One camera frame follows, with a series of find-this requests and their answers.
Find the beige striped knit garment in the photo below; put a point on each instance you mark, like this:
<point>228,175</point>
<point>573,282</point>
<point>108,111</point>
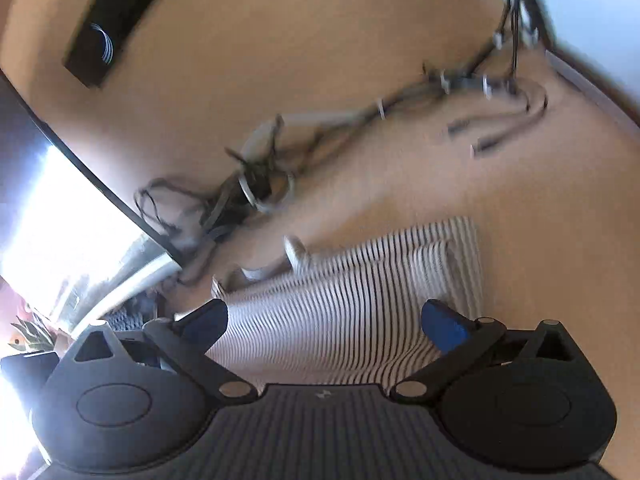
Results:
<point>354,316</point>

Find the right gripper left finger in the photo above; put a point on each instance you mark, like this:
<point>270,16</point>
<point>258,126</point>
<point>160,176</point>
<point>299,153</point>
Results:
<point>183,345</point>

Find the potted plants on sill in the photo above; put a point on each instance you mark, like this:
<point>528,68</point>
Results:
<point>32,335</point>

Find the black wall power strip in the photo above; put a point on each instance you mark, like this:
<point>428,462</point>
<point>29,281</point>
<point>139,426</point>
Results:
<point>101,37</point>

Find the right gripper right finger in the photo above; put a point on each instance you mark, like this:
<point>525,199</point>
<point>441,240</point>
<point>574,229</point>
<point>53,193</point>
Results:
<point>461,343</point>

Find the black curved monitor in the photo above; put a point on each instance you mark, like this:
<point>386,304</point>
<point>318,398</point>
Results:
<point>69,246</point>

